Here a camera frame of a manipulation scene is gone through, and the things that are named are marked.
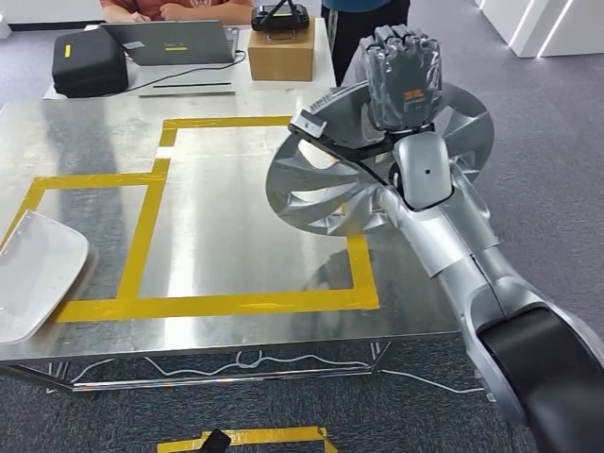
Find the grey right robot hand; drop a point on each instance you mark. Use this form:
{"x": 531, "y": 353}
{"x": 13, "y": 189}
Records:
{"x": 401, "y": 81}

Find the silver plastic hubcap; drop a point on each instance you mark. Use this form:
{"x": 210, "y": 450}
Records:
{"x": 321, "y": 206}

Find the steel workbench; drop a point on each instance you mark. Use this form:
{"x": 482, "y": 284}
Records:
{"x": 71, "y": 137}

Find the person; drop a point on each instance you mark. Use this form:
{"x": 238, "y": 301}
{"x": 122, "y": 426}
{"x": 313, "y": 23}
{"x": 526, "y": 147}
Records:
{"x": 344, "y": 37}
{"x": 189, "y": 11}

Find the white side table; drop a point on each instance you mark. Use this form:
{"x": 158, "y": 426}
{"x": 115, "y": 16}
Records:
{"x": 318, "y": 62}

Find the brown cardboard box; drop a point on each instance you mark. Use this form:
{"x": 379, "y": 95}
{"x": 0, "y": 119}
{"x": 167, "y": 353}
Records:
{"x": 281, "y": 59}

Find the black controller with antennas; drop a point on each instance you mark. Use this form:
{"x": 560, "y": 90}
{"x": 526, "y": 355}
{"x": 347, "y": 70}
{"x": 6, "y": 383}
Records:
{"x": 271, "y": 22}

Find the white lit partition block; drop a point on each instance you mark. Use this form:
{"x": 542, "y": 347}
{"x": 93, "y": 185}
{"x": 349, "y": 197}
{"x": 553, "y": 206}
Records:
{"x": 566, "y": 28}

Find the silver flat closed device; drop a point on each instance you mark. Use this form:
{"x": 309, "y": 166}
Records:
{"x": 189, "y": 92}

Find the grey open laptop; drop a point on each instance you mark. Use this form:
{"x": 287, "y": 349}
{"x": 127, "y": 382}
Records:
{"x": 174, "y": 44}

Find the white tape patch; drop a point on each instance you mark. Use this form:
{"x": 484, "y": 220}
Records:
{"x": 163, "y": 153}

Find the black case with yellow label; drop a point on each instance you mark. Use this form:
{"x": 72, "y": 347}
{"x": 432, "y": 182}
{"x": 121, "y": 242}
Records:
{"x": 90, "y": 65}

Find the black robot left foot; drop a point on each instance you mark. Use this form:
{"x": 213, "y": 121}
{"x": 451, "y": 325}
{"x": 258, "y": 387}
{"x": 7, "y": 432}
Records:
{"x": 215, "y": 441}

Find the dark blue floor mat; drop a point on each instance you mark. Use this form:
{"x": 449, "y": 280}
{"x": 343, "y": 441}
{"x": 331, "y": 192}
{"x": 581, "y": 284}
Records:
{"x": 118, "y": 419}

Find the white curved plastic panel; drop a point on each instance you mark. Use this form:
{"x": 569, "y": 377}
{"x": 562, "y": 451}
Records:
{"x": 38, "y": 275}

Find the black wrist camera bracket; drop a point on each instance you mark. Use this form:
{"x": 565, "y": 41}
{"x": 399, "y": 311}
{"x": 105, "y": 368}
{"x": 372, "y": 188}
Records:
{"x": 359, "y": 152}

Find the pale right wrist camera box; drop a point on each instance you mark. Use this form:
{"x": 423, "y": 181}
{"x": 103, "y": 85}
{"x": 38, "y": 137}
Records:
{"x": 309, "y": 124}

